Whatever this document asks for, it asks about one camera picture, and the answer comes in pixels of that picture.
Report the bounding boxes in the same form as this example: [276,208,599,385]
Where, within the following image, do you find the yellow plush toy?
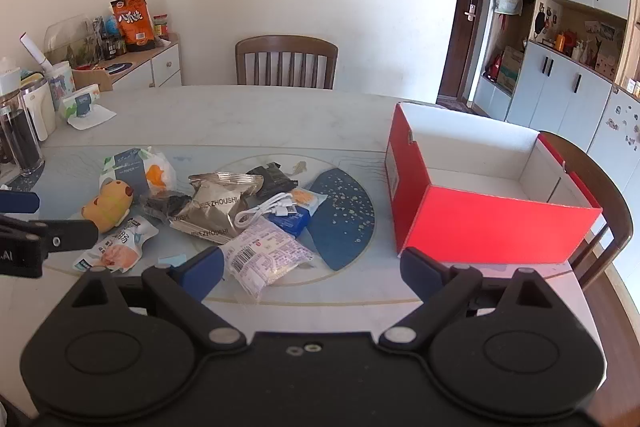
[81,179,136,235]

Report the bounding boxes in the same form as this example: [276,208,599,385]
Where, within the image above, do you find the white charging cable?
[234,192,297,230]

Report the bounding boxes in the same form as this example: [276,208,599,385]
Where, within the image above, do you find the small brown cardboard box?
[71,68,115,92]

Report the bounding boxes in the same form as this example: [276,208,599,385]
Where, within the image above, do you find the silver snack packet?
[169,172,265,244]

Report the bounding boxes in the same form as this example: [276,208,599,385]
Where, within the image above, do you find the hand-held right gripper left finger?
[65,246,248,353]

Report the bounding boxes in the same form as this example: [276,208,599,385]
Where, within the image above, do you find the white kettle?
[20,79,57,142]

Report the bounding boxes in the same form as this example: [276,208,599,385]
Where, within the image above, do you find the dark blue packet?
[267,207,312,238]

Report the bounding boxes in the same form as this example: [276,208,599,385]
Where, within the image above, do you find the printed white cup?
[45,61,77,112]

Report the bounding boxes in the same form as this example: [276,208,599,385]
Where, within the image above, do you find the printed cardboard carton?
[496,46,525,95]

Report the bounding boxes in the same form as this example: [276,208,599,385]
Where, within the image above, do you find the black snack packet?
[245,162,299,202]

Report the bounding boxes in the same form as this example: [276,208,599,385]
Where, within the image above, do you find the orange snack bag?
[110,0,155,54]

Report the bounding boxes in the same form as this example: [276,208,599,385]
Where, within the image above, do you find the patterned red rug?
[436,96,488,118]

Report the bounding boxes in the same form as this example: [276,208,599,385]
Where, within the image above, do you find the wooden slat-back chair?
[235,35,339,90]

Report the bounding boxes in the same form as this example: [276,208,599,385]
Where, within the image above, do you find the white sausage packet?
[74,215,160,275]

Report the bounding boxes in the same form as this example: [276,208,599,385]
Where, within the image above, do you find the rolled white paper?
[20,33,53,72]

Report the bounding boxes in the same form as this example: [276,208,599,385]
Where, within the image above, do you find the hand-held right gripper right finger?
[380,247,563,353]

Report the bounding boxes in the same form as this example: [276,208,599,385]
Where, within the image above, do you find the white fridge with magnets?
[587,87,640,208]

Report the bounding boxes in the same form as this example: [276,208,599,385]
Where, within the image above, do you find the red cardboard box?
[385,102,602,264]

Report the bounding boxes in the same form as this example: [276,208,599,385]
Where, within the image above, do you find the wet wipes pack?
[60,86,103,120]

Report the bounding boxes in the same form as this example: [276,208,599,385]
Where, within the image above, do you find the wooden curved-back chair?
[539,130,635,292]

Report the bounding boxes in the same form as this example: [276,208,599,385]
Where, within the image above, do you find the orange cracker packet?
[290,188,328,218]

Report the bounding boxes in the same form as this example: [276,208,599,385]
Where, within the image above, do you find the glass jar white lid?
[0,72,46,178]

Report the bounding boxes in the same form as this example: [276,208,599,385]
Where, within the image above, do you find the clear packet dark contents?
[140,191,193,225]

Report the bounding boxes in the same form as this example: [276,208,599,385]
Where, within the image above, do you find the white marble desktop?
[0,85,608,348]

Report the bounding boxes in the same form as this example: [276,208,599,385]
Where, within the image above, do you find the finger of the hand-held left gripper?
[0,192,41,215]
[0,213,100,260]

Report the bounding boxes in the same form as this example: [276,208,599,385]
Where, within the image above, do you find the white barcode snack packet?
[218,217,316,303]

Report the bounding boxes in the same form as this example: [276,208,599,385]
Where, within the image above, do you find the white sideboard wooden top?
[70,32,183,92]

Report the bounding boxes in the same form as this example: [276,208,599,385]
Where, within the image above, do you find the white napkin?
[67,104,118,131]

